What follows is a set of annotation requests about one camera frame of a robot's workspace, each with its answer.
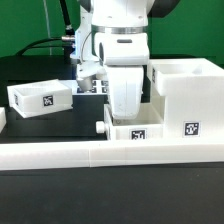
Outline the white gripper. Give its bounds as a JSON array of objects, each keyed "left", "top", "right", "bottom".
[{"left": 106, "top": 66, "right": 144, "bottom": 120}]

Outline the white front drawer tray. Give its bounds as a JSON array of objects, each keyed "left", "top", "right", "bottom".
[{"left": 96, "top": 103, "right": 163, "bottom": 140}]

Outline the white drawer tray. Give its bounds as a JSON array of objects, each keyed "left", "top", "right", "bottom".
[
  {"left": 7, "top": 80, "right": 73, "bottom": 118},
  {"left": 96, "top": 103, "right": 163, "bottom": 140}
]

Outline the white drawer cabinet box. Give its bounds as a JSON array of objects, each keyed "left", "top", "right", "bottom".
[{"left": 148, "top": 58, "right": 224, "bottom": 138}]

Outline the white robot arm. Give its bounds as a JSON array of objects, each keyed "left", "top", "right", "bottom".
[{"left": 71, "top": 0, "right": 180, "bottom": 119}]

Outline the fiducial marker sheet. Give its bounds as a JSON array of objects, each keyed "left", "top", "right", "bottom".
[{"left": 62, "top": 80, "right": 107, "bottom": 95}]

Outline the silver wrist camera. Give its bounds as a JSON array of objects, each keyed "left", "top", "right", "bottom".
[{"left": 75, "top": 59, "right": 108, "bottom": 92}]

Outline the black upright cable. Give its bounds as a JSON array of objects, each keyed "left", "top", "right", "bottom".
[{"left": 59, "top": 0, "right": 76, "bottom": 38}]

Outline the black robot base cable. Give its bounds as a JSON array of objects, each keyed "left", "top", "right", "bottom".
[{"left": 14, "top": 35, "right": 76, "bottom": 57}]

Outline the white front fence rail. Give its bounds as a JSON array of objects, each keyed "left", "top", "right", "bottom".
[{"left": 0, "top": 138, "right": 224, "bottom": 171}]

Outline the white fence rail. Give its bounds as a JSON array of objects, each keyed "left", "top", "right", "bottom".
[
  {"left": 0, "top": 107, "right": 6, "bottom": 133},
  {"left": 0, "top": 138, "right": 224, "bottom": 171}
]

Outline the white left fence rail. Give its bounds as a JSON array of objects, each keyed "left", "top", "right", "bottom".
[{"left": 0, "top": 107, "right": 6, "bottom": 133}]

